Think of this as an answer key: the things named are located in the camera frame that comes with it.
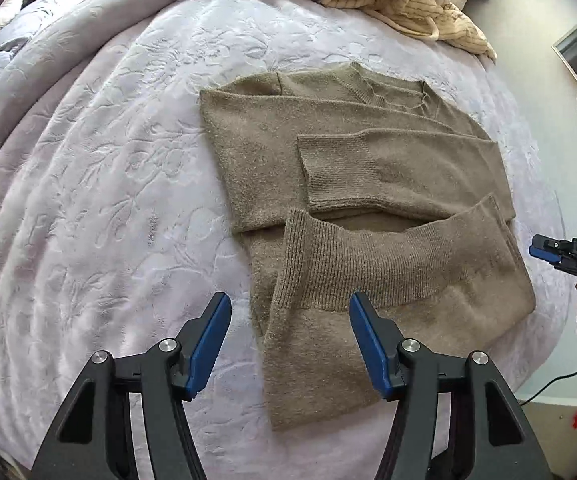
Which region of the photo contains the cream striped garment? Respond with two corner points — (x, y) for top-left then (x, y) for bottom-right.
(320, 0), (497, 64)

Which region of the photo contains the olive knit sweater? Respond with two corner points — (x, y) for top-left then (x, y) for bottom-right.
(199, 62), (537, 432)

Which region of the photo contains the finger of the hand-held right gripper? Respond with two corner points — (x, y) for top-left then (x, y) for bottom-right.
(533, 234), (572, 253)
(529, 245), (569, 267)

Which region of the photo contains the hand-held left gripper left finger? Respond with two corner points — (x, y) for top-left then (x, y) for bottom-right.
(28, 291), (232, 480)

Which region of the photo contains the lavender embossed blanket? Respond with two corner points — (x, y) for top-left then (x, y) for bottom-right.
(0, 0), (577, 480)

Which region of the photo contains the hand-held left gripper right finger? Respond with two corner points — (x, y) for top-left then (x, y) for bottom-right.
(349, 291), (554, 480)

